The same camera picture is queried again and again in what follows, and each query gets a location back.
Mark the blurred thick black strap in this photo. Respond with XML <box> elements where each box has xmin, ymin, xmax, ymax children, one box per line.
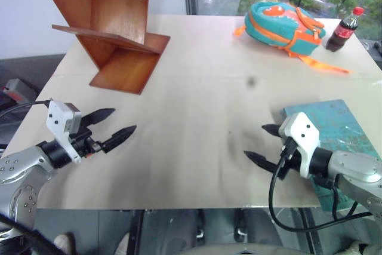
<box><xmin>0</xmin><ymin>212</ymin><xmax>58</xmax><ymax>255</ymax></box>

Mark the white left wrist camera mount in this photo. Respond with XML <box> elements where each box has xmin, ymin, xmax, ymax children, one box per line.
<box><xmin>45</xmin><ymin>100</ymin><xmax>83</xmax><ymax>165</ymax></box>

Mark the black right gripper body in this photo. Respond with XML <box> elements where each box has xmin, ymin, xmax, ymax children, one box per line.
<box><xmin>275</xmin><ymin>136</ymin><xmax>302</xmax><ymax>180</ymax></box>

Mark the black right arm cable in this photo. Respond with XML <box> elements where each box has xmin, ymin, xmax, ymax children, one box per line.
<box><xmin>268</xmin><ymin>137</ymin><xmax>374</xmax><ymax>232</ymax></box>

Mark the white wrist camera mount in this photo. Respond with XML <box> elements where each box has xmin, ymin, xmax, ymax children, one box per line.
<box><xmin>278</xmin><ymin>111</ymin><xmax>321</xmax><ymax>179</ymax></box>
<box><xmin>45</xmin><ymin>100</ymin><xmax>83</xmax><ymax>165</ymax></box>

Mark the cola bottle red cap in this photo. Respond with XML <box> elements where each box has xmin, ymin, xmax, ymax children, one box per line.
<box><xmin>325</xmin><ymin>6</ymin><xmax>366</xmax><ymax>53</ymax></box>

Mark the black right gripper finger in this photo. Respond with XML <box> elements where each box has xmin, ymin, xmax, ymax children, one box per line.
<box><xmin>261</xmin><ymin>124</ymin><xmax>281</xmax><ymax>139</ymax></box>
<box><xmin>244</xmin><ymin>150</ymin><xmax>281</xmax><ymax>176</ymax></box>

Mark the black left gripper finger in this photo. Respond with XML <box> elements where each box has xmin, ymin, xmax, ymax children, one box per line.
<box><xmin>79</xmin><ymin>107</ymin><xmax>116</xmax><ymax>129</ymax></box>
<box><xmin>102</xmin><ymin>124</ymin><xmax>138</xmax><ymax>153</ymax></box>

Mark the wooden zigzag shelf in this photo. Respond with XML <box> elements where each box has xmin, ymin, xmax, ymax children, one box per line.
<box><xmin>33</xmin><ymin>0</ymin><xmax>171</xmax><ymax>96</ymax></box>

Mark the white shoe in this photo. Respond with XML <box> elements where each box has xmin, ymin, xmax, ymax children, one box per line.
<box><xmin>114</xmin><ymin>232</ymin><xmax>133</xmax><ymax>255</ymax></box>
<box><xmin>53</xmin><ymin>233</ymin><xmax>76</xmax><ymax>255</ymax></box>

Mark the red grey box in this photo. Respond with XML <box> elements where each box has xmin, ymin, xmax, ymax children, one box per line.
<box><xmin>1</xmin><ymin>78</ymin><xmax>40</xmax><ymax>109</ymax></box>

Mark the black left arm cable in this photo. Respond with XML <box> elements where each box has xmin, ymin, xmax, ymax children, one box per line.
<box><xmin>0</xmin><ymin>99</ymin><xmax>54</xmax><ymax>118</ymax></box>

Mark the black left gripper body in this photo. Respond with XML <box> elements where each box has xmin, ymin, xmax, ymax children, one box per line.
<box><xmin>70</xmin><ymin>128</ymin><xmax>107</xmax><ymax>158</ymax></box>

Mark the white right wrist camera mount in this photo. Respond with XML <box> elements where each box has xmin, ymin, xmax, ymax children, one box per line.
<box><xmin>278</xmin><ymin>111</ymin><xmax>321</xmax><ymax>179</ymax></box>

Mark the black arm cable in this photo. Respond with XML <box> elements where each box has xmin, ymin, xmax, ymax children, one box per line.
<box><xmin>0</xmin><ymin>99</ymin><xmax>54</xmax><ymax>118</ymax></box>
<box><xmin>268</xmin><ymin>137</ymin><xmax>374</xmax><ymax>232</ymax></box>

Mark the teal orange kids backpack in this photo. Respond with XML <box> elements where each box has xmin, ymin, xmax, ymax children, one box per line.
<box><xmin>232</xmin><ymin>0</ymin><xmax>350</xmax><ymax>75</ymax></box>

